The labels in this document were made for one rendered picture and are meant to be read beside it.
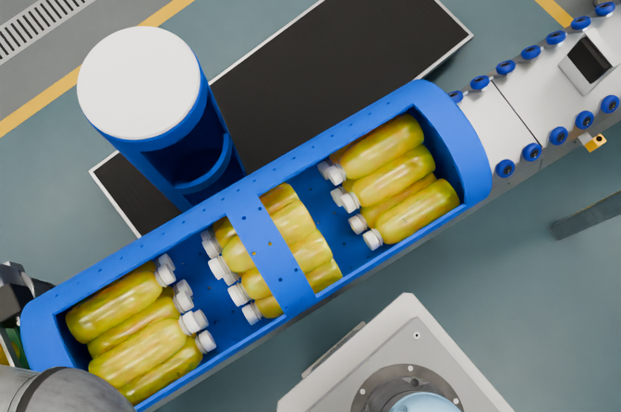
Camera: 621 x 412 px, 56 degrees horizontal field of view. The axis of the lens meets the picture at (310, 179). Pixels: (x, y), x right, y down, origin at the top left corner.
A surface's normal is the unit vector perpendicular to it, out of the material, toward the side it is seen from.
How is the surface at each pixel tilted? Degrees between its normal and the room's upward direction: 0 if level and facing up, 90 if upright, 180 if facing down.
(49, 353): 3
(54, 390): 43
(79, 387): 54
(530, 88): 0
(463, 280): 0
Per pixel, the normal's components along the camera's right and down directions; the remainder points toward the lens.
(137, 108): -0.01, -0.27
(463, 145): 0.17, 0.04
